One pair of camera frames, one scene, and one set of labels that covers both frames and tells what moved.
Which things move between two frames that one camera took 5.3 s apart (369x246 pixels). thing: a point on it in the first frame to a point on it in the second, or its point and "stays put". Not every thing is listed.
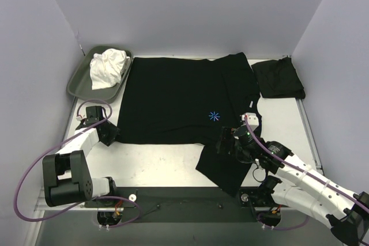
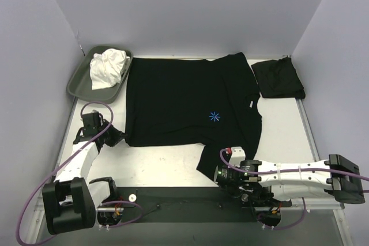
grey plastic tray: (79, 84) stays put
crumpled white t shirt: (106, 69) stays put
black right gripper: (226, 141) to (220, 177)
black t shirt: (174, 101) stays put
